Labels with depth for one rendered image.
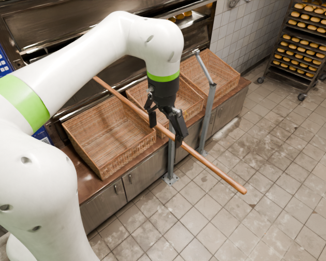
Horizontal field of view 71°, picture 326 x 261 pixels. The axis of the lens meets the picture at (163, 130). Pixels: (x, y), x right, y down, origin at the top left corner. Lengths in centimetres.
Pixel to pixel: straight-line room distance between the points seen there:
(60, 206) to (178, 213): 197
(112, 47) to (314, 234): 234
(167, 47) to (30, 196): 41
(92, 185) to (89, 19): 114
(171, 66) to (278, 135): 265
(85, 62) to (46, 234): 35
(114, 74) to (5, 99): 158
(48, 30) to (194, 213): 185
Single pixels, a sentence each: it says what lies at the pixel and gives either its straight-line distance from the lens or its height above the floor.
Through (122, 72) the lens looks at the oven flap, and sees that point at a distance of 205.
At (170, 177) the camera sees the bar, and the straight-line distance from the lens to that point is 240.
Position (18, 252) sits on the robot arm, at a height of 144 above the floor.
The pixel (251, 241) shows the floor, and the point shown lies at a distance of 233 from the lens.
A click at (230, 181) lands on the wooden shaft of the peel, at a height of 120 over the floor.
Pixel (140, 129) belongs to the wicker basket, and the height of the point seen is 60.
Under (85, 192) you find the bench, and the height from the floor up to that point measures 58.
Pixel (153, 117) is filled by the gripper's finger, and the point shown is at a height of 151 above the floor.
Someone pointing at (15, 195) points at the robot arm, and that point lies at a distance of 35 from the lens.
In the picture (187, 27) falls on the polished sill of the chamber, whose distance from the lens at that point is 243.
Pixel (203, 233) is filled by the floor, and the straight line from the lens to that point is 225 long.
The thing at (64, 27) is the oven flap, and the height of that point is 150.
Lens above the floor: 209
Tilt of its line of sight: 47 degrees down
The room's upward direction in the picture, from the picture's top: straight up
